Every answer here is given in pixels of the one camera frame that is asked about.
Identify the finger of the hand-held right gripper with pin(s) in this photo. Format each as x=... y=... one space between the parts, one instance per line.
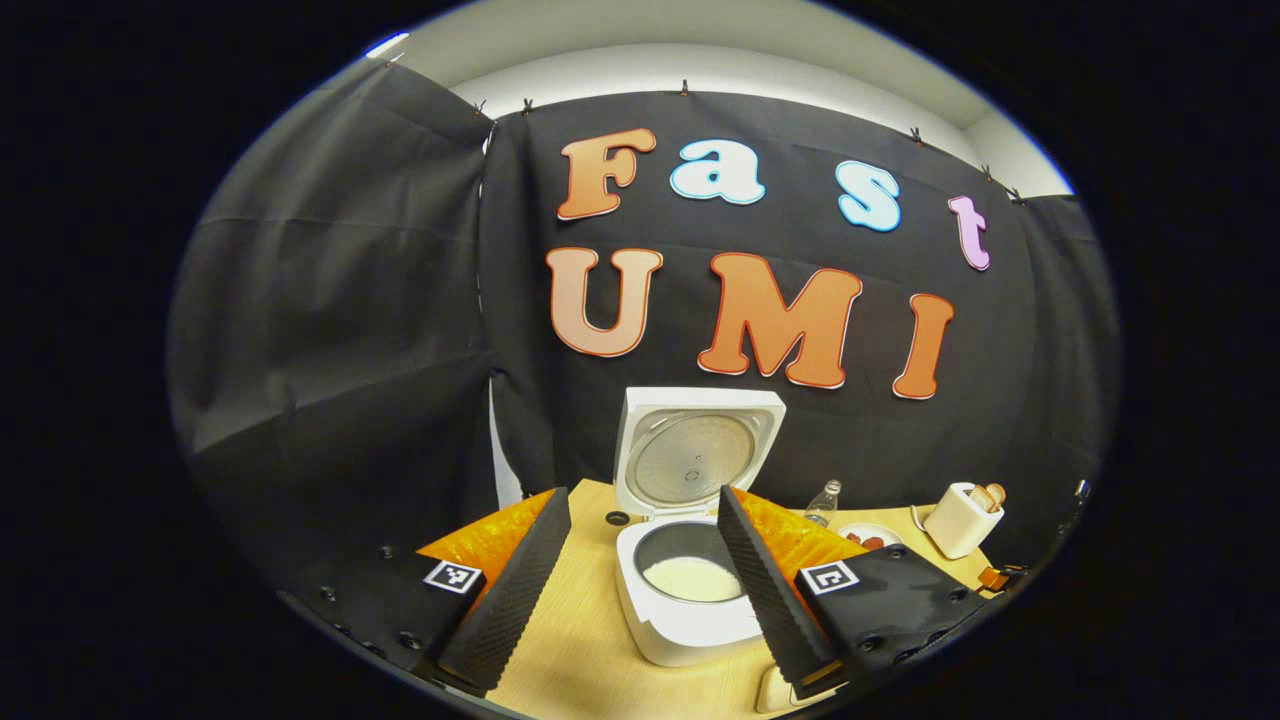
x=1003 y=578

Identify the shallow rice tray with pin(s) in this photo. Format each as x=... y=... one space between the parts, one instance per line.
x=775 y=690

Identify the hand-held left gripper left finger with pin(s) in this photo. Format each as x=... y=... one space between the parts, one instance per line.
x=520 y=600

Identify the white plate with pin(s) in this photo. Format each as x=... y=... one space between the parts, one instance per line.
x=880 y=529

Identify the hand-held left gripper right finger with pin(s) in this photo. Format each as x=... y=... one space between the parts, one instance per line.
x=765 y=590

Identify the white toaster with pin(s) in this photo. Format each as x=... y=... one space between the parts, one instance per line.
x=955 y=530

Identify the small black round cap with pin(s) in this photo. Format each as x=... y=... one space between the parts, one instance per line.
x=618 y=518

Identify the toasted bread slice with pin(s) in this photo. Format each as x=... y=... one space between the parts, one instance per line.
x=980 y=498
x=997 y=492

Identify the white rice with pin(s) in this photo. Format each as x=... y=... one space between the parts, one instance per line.
x=690 y=580

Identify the clear plastic water bottle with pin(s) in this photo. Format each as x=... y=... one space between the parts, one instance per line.
x=822 y=505

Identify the white rice cooker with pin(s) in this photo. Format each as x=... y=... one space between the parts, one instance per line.
x=690 y=460

